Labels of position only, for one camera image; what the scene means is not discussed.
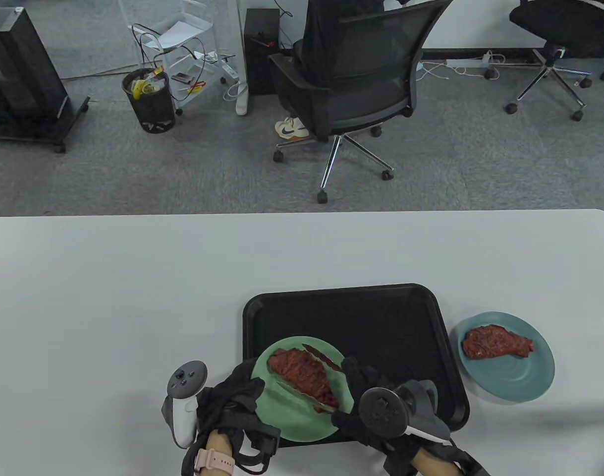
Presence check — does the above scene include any person's left hand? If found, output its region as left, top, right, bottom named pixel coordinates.
left=197, top=359, right=266, bottom=435

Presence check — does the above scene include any person's right hand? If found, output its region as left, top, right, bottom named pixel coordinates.
left=330, top=356, right=453, bottom=476

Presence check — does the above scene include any green round plate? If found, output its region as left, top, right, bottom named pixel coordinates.
left=251, top=337, right=354, bottom=443

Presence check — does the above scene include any metal kitchen tongs red handle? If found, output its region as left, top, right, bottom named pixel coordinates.
left=275, top=344, right=344, bottom=413

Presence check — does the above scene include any raw red steak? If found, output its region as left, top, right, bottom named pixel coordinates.
left=267, top=348, right=339, bottom=411
left=462, top=324, right=535, bottom=359

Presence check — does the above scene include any teal round plate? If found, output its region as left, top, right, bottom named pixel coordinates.
left=452, top=311, right=555, bottom=403

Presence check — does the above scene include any person's right forearm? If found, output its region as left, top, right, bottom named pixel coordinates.
left=411, top=454, right=463, bottom=476

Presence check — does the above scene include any person's left forearm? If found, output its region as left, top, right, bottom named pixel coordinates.
left=203, top=431, right=233, bottom=476

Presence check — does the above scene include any grey right hand controller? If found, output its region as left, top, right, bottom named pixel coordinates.
left=359, top=379, right=452, bottom=444

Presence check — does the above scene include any grey hand controller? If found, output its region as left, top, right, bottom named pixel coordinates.
left=359, top=379, right=452, bottom=444
left=162, top=360, right=208, bottom=449

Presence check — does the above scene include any grey left hand controller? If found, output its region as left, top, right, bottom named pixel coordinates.
left=162, top=360, right=208, bottom=449

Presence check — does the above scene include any black plastic tray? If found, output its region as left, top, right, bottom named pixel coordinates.
left=242, top=284, right=470, bottom=447

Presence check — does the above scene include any pink wrist watch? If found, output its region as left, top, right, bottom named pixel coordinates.
left=194, top=448, right=234, bottom=476

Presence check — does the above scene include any white sneaker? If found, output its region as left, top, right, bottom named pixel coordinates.
left=275, top=117, right=310, bottom=139

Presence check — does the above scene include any black mesh office chair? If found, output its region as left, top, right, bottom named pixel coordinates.
left=268, top=0, right=453, bottom=205

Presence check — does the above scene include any black mesh waste bin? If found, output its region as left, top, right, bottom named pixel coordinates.
left=122, top=68, right=176, bottom=134

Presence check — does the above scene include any black computer tower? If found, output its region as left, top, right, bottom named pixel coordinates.
left=243, top=8, right=281, bottom=96

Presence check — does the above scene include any white paper sheet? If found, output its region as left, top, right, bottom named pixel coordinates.
left=156, top=21, right=206, bottom=50

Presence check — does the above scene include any black cabinet on wheels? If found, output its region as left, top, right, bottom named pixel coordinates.
left=0, top=7, right=91, bottom=153

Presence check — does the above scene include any black office chair chrome base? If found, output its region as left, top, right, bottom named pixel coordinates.
left=484, top=0, right=604, bottom=122

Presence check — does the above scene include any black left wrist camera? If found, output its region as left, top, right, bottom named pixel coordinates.
left=240, top=421, right=281, bottom=472

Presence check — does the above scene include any white floor cable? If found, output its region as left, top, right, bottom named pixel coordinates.
left=420, top=59, right=481, bottom=81

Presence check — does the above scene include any white wire cart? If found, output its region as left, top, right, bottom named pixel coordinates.
left=118, top=0, right=240, bottom=116

